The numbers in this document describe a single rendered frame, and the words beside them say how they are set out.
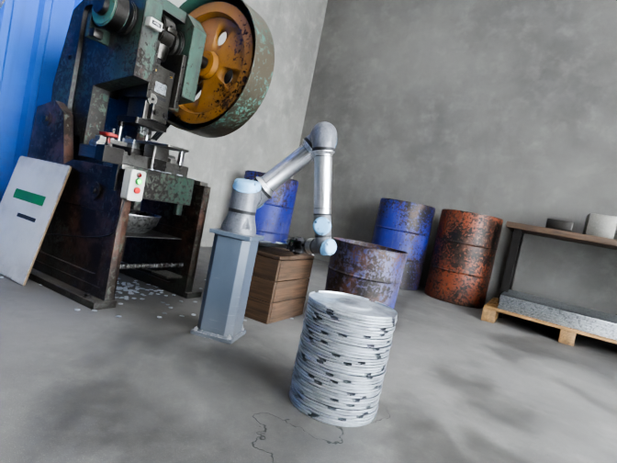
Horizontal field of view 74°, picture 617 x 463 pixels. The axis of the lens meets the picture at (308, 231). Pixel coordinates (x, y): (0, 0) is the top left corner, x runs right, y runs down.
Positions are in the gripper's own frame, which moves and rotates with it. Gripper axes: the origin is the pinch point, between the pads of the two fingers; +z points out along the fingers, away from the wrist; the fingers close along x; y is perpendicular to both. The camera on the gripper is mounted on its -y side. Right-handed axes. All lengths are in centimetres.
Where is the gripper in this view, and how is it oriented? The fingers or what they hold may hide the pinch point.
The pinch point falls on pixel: (287, 244)
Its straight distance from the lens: 214.0
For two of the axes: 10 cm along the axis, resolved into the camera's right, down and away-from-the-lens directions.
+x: -1.1, 9.9, -0.7
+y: -7.6, -1.3, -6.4
